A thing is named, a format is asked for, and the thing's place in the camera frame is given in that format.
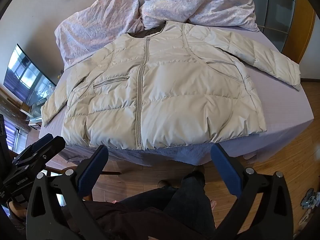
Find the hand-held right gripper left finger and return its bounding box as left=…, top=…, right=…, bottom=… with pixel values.
left=26, top=145, right=109, bottom=240

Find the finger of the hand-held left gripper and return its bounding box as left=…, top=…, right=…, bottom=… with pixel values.
left=17, top=134, right=66, bottom=166

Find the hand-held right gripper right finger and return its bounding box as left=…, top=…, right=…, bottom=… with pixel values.
left=210, top=143, right=294, bottom=240

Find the beige puffer jacket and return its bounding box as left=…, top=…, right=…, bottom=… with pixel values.
left=41, top=20, right=301, bottom=151

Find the glass television stand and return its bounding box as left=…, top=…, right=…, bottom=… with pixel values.
left=19, top=102, right=43, bottom=131

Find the person's right leg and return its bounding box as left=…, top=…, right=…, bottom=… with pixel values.
left=162, top=170, right=241, bottom=240

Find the person's leg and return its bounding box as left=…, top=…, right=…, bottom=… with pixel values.
left=82, top=179, right=180, bottom=240
left=162, top=170, right=241, bottom=240

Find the person's left leg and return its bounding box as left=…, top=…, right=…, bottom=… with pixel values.
left=82, top=179, right=180, bottom=240

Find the flat screen television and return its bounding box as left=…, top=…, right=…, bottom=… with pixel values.
left=3, top=43, right=57, bottom=106

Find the bed with purple sheet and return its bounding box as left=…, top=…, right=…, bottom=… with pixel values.
left=37, top=26, right=314, bottom=168

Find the clutter on wooden floor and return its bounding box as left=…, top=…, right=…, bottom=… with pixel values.
left=299, top=188, right=320, bottom=227

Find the white pillow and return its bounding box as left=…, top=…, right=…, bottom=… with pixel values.
left=54, top=0, right=260, bottom=66

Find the frosted glass door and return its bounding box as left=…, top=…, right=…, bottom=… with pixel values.
left=257, top=0, right=297, bottom=33

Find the wooden door frame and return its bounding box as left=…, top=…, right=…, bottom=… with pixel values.
left=282, top=4, right=317, bottom=64

